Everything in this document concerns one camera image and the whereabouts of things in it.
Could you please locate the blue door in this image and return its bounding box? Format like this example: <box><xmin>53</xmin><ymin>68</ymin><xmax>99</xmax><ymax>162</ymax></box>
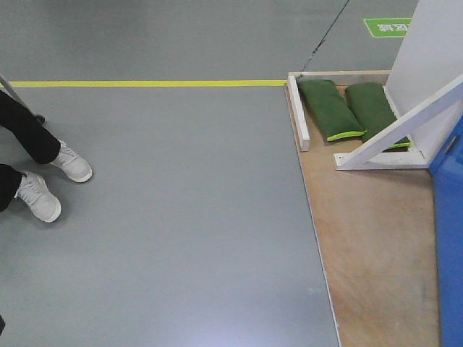
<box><xmin>430</xmin><ymin>121</ymin><xmax>462</xmax><ymax>346</ymax></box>

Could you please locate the green sandbag left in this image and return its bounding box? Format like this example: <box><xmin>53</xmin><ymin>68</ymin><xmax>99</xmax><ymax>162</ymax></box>
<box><xmin>297</xmin><ymin>80</ymin><xmax>365</xmax><ymax>142</ymax></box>

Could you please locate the green sandbag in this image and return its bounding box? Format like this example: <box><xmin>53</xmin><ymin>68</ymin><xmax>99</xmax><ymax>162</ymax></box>
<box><xmin>297</xmin><ymin>80</ymin><xmax>365</xmax><ymax>142</ymax></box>
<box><xmin>344</xmin><ymin>82</ymin><xmax>397</xmax><ymax>143</ymax></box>

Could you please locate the white wooden brace far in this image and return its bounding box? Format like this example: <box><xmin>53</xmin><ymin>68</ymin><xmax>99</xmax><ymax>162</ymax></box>
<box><xmin>334</xmin><ymin>76</ymin><xmax>462</xmax><ymax>171</ymax></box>

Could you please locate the white sneaker farther back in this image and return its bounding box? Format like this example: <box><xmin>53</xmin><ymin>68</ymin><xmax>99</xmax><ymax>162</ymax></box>
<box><xmin>51</xmin><ymin>140</ymin><xmax>93</xmax><ymax>183</ymax></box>

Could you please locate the plywood base platform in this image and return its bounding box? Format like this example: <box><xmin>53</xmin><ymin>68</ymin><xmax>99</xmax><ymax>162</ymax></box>
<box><xmin>284</xmin><ymin>69</ymin><xmax>444</xmax><ymax>347</ymax></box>

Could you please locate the green sandbag right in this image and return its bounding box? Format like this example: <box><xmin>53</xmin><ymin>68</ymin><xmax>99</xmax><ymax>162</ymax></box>
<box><xmin>344</xmin><ymin>82</ymin><xmax>397</xmax><ymax>143</ymax></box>

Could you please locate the black trouser leg rear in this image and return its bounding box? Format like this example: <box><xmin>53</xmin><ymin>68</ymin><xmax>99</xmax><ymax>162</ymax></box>
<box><xmin>1</xmin><ymin>91</ymin><xmax>61</xmax><ymax>164</ymax></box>

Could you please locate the black trouser leg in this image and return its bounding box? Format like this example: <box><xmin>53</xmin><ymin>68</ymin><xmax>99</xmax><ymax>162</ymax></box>
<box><xmin>1</xmin><ymin>91</ymin><xmax>61</xmax><ymax>164</ymax></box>
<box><xmin>0</xmin><ymin>164</ymin><xmax>23</xmax><ymax>211</ymax></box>

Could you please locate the green floor sign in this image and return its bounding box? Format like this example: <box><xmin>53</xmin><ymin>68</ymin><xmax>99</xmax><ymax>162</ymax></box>
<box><xmin>363</xmin><ymin>17</ymin><xmax>412</xmax><ymax>38</ymax></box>

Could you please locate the black trouser leg front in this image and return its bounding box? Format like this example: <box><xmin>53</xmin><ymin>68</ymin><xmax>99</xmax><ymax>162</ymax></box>
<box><xmin>0</xmin><ymin>164</ymin><xmax>23</xmax><ymax>211</ymax></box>

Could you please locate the grey chair leg with caster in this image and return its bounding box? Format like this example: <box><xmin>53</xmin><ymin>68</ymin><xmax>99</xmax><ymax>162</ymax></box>
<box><xmin>0</xmin><ymin>75</ymin><xmax>46</xmax><ymax>125</ymax></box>

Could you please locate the black robot part left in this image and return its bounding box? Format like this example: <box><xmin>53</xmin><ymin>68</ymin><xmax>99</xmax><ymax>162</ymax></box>
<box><xmin>0</xmin><ymin>316</ymin><xmax>6</xmax><ymax>335</ymax></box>

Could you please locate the white edge rail far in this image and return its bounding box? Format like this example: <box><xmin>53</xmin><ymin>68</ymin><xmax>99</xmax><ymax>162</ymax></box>
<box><xmin>285</xmin><ymin>69</ymin><xmax>391</xmax><ymax>152</ymax></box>

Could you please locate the dark tension rope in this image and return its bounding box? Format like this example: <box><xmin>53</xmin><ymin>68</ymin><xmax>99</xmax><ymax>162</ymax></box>
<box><xmin>301</xmin><ymin>0</ymin><xmax>352</xmax><ymax>72</ymax></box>

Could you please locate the white sneaker nearer camera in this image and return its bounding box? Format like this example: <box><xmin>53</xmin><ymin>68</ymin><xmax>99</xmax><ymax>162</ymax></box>
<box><xmin>14</xmin><ymin>171</ymin><xmax>61</xmax><ymax>223</ymax></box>

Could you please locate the white wall panel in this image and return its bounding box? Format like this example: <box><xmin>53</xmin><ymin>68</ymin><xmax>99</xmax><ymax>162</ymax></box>
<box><xmin>383</xmin><ymin>0</ymin><xmax>463</xmax><ymax>162</ymax></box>

